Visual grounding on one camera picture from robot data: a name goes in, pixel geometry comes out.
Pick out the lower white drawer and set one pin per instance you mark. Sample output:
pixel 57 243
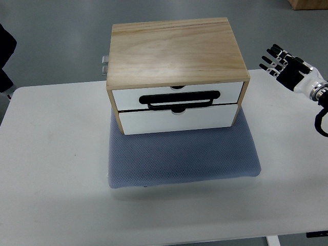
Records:
pixel 166 121

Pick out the brown cardboard box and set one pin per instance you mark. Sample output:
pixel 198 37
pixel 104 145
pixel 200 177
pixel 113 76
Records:
pixel 308 4

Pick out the black table control panel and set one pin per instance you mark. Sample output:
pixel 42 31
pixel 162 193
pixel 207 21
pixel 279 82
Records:
pixel 317 234

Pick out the silver metal clamp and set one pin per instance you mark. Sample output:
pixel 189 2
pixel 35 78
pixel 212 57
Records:
pixel 105 60

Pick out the white drawer black handle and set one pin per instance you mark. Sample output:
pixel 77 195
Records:
pixel 140 99

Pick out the white table leg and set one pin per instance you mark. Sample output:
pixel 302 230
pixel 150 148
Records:
pixel 273 241

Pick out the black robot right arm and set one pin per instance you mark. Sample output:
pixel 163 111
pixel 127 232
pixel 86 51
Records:
pixel 323 102

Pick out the blue grey mesh cushion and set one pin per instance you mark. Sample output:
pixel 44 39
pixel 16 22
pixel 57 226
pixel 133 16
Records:
pixel 146 160

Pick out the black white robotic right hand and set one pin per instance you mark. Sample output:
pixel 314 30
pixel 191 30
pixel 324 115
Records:
pixel 294 73

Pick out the wooden drawer cabinet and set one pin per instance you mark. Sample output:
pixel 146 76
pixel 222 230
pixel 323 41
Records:
pixel 174 54

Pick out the black object at left edge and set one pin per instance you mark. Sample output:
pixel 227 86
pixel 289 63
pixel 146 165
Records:
pixel 8 45

